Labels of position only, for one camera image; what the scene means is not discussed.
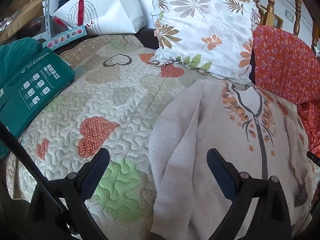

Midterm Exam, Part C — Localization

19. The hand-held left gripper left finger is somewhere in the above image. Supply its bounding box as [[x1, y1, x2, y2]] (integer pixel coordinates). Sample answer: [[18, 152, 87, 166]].
[[27, 147, 110, 240]]

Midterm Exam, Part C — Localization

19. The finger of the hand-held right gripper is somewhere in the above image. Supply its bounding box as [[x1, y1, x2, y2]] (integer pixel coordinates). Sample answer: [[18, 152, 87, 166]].
[[306, 151, 320, 167]]

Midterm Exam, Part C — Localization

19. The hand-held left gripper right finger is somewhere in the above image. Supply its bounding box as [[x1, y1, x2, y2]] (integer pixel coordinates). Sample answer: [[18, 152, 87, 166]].
[[206, 148, 292, 240]]

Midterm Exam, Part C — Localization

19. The beige zip cardigan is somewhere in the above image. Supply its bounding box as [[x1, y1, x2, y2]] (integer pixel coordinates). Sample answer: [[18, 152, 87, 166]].
[[149, 80, 320, 240]]

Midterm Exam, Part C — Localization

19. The quilted heart blanket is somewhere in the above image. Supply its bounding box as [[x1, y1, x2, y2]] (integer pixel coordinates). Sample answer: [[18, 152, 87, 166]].
[[6, 34, 215, 240]]

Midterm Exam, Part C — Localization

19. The red floral cloth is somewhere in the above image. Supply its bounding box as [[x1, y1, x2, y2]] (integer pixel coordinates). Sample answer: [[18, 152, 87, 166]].
[[251, 25, 320, 153]]

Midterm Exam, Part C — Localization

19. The green cardboard box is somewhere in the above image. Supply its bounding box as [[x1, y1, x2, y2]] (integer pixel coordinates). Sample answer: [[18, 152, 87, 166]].
[[0, 46, 76, 138]]

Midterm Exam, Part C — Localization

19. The colourful printed box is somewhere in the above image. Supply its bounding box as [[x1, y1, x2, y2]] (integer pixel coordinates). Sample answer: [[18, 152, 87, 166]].
[[42, 25, 87, 49]]

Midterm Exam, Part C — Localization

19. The floral white pillow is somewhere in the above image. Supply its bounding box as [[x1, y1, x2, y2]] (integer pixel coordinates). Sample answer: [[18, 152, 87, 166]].
[[151, 0, 262, 84]]

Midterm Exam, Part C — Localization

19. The teal cloth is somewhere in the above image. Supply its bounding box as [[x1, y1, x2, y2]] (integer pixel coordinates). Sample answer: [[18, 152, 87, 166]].
[[0, 37, 43, 85]]

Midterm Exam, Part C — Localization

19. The white paper bag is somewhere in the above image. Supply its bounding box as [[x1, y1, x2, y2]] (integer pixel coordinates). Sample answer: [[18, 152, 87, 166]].
[[52, 0, 147, 36]]

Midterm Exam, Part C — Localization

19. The white perforated strip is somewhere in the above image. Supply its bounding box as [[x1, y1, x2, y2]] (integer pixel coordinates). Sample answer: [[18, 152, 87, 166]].
[[44, 0, 55, 43]]

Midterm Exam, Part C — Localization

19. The brown cardboard box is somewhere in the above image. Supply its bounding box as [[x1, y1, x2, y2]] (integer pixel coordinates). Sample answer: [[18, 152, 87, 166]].
[[0, 0, 44, 45]]

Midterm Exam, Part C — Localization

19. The black strap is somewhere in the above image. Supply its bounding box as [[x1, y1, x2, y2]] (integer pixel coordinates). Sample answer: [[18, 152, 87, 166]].
[[0, 121, 65, 213]]

